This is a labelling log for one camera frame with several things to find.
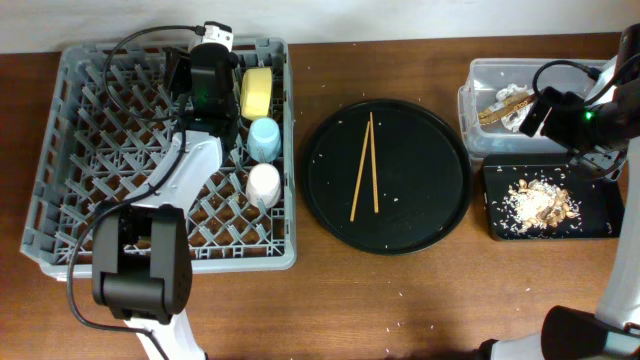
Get yellow bowl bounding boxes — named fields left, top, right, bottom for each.
left=240, top=67, right=272, bottom=120

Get light blue plastic cup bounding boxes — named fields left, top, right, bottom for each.
left=247, top=117, right=282, bottom=163

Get pink plastic cup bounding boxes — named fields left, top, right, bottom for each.
left=246, top=163, right=281, bottom=208

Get wooden chopstick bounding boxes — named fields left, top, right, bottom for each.
left=349, top=121, right=371, bottom=222
left=369, top=112, right=379, bottom=214

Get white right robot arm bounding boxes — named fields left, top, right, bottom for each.
left=472, top=25, right=639, bottom=360

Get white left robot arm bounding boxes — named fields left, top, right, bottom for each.
left=67, top=21, right=240, bottom=359

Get grey plastic dishwasher rack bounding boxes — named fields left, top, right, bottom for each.
left=21, top=38, right=297, bottom=281

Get brown printed wrapper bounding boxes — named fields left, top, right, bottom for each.
left=478, top=90, right=536, bottom=125

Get crumpled white paper napkin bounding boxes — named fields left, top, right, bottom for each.
left=496, top=84, right=536, bottom=133

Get clear plastic bin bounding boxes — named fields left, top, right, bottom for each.
left=458, top=57, right=617, bottom=161

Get black rectangular tray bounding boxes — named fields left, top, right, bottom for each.
left=481, top=154, right=624, bottom=242

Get rice and peanut shell scraps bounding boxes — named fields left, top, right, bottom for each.
left=490, top=175, right=582, bottom=240

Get round black tray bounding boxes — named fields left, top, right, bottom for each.
left=301, top=99, right=473, bottom=255

